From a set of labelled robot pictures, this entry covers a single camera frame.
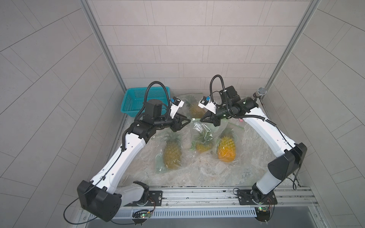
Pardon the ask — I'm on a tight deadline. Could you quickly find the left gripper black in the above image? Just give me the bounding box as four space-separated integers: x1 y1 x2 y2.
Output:
152 112 190 133

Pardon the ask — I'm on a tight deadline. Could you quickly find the pineapple yellow orange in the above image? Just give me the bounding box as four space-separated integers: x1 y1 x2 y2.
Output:
191 130 214 153

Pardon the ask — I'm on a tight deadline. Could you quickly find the clear zip-top bag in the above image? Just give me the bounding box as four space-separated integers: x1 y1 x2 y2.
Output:
213 124 240 164
155 132 183 173
178 93 208 119
189 118 244 157

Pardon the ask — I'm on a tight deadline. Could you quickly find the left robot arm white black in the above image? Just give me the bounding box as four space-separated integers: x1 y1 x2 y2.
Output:
77 113 191 222

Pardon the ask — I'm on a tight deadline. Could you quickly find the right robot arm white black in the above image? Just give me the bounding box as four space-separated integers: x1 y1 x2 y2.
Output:
198 97 308 204

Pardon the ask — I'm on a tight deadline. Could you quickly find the back pineapple in bag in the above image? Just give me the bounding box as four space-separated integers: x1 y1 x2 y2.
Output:
186 95 207 118

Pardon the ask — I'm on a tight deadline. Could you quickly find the pineapple in bag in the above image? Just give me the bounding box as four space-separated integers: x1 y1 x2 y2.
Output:
163 133 182 170
217 127 236 162
186 95 207 118

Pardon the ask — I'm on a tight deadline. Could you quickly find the left pineapple in bag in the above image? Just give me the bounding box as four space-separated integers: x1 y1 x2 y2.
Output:
163 133 182 170

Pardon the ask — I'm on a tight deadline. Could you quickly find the right pineapple in bag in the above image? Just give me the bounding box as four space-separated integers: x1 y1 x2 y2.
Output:
217 127 236 162

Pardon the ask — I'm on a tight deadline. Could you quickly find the teal plastic basket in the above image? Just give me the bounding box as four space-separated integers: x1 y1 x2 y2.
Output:
120 86 168 117

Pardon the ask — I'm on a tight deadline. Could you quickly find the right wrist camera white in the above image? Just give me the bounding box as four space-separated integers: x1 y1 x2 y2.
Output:
198 96 217 114

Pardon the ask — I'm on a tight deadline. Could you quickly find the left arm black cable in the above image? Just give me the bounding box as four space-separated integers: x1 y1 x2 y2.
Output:
133 81 172 123

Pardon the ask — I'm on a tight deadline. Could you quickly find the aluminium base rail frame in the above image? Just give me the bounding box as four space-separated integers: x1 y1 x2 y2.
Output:
109 187 318 224

